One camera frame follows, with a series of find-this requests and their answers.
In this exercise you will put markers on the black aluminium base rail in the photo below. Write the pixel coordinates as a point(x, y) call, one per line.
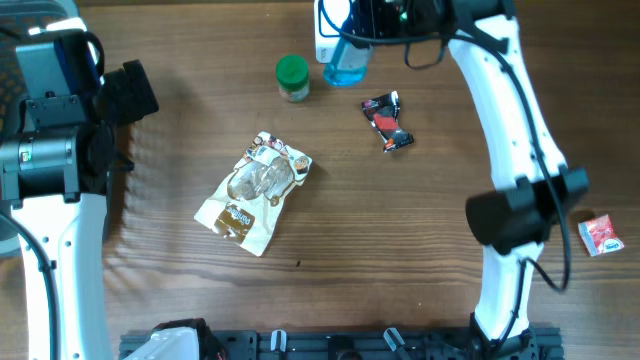
point(430, 344)

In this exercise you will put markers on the green lid glass jar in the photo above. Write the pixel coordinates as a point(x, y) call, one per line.
point(293, 77)

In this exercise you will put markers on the red snack packet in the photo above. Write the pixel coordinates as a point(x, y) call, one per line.
point(599, 237)

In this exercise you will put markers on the white barcode scanner box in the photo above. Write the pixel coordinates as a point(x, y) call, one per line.
point(325, 36)

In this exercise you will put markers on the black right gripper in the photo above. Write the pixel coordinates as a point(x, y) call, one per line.
point(371, 19)

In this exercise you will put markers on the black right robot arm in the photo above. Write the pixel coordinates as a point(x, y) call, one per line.
point(534, 188)

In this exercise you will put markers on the white brown snack pouch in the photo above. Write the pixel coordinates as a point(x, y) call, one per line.
point(246, 206)

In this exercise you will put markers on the grey plastic shopping basket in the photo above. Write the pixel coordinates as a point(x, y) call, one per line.
point(19, 21)

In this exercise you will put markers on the black red snack wrapper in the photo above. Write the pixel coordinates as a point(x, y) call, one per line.
point(382, 113)

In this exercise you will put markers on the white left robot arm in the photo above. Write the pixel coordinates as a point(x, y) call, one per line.
point(55, 177)

